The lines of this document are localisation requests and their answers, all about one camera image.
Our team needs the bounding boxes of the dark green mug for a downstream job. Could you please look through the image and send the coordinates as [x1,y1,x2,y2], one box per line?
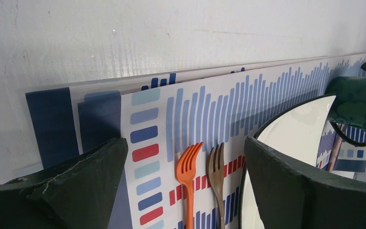
[325,76,366,147]

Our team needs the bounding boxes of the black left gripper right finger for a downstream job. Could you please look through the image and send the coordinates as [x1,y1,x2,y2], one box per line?
[244,137,366,229]

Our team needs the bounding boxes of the metal spoon pink handle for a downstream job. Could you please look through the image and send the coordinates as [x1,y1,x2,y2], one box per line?
[327,134,343,172]

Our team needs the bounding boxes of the brown wooden fork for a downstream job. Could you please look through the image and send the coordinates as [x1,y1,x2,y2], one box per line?
[206,142,225,229]

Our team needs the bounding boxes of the white square plate black rim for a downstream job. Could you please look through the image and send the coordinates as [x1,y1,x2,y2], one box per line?
[238,94,335,229]

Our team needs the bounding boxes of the blue striped placemat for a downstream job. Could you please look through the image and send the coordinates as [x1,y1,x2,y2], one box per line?
[25,53,366,229]

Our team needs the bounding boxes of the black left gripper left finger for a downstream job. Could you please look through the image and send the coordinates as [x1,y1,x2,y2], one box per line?
[0,138,128,229]

